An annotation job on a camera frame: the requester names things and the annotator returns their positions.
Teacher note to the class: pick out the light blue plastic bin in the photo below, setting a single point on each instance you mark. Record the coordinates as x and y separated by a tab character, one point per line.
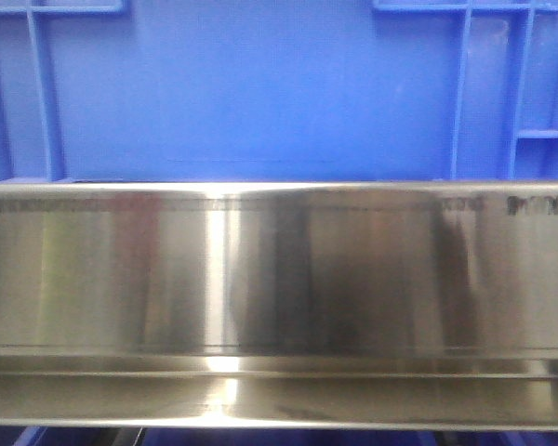
278	90

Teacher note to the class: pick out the blue bin lower centre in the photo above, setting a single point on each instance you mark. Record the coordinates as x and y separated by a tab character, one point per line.
287	437

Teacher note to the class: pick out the stainless steel shelf rail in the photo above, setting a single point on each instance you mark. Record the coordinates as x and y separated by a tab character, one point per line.
356	305

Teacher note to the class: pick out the blue bin lower left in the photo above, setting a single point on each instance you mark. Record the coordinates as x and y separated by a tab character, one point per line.
63	436

